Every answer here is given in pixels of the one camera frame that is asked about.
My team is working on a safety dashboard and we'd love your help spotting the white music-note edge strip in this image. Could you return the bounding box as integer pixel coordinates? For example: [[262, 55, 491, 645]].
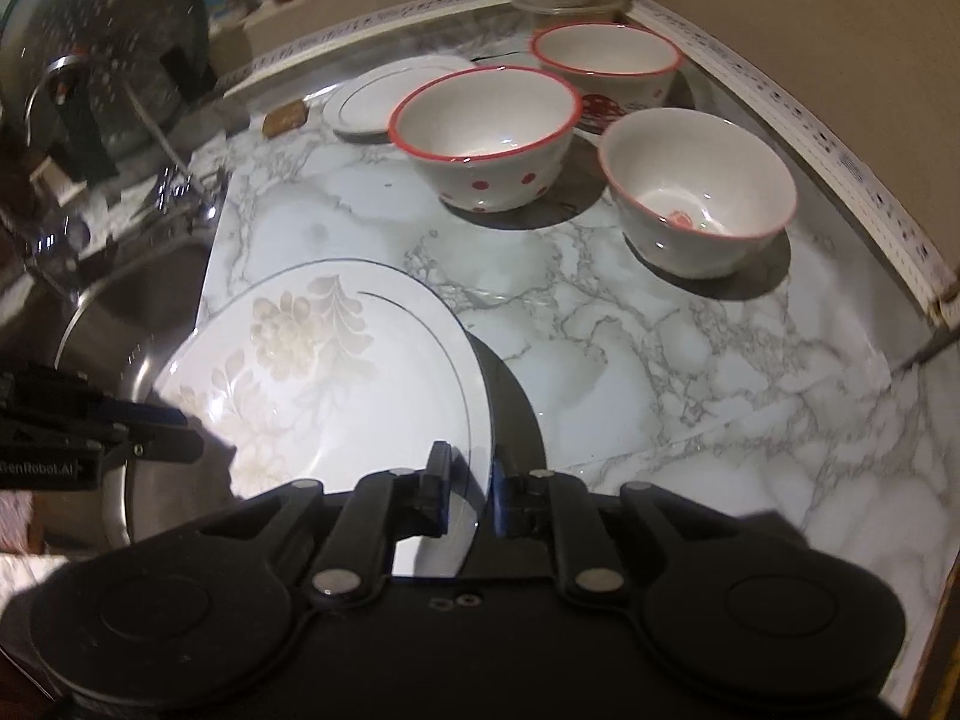
[[225, 0, 947, 325]]

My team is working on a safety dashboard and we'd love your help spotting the large white floral plate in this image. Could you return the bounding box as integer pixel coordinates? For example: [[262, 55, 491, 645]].
[[150, 259, 497, 580]]

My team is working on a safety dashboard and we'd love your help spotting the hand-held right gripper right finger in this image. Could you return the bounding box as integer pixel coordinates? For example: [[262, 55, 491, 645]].
[[489, 459, 758, 610]]

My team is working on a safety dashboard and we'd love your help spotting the chrome faucet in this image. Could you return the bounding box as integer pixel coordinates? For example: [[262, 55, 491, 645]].
[[28, 54, 227, 220]]

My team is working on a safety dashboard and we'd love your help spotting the red-rimmed white bowl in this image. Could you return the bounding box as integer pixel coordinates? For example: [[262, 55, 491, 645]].
[[531, 21, 686, 130]]

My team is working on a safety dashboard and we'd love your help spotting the stainless steel sink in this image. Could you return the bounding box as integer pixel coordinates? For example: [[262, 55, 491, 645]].
[[0, 225, 222, 548], [54, 261, 252, 550]]

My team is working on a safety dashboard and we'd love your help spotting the brown soap bar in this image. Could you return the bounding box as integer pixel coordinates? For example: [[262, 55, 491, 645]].
[[263, 105, 309, 138]]

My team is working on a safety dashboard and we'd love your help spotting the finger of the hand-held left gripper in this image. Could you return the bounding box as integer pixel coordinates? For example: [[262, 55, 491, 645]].
[[94, 397, 190, 430], [101, 426, 206, 464]]

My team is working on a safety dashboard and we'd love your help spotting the thin-rimmed white bowl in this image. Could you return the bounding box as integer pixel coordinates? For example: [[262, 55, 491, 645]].
[[598, 108, 798, 281]]

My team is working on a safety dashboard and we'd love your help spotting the small white plate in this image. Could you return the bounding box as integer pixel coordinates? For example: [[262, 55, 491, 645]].
[[322, 56, 490, 140]]

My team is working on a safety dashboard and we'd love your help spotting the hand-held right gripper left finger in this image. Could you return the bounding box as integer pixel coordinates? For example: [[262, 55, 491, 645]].
[[196, 441, 455, 610]]

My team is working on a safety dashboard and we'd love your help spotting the red-rimmed polka dot bowl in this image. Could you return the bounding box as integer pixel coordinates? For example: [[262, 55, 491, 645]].
[[388, 66, 584, 213]]

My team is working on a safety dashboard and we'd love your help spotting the glass pot lid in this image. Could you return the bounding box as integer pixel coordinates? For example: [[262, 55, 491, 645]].
[[0, 0, 216, 182]]

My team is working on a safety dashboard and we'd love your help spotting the white jar with blue label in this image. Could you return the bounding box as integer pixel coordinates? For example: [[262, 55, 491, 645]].
[[202, 0, 248, 38]]

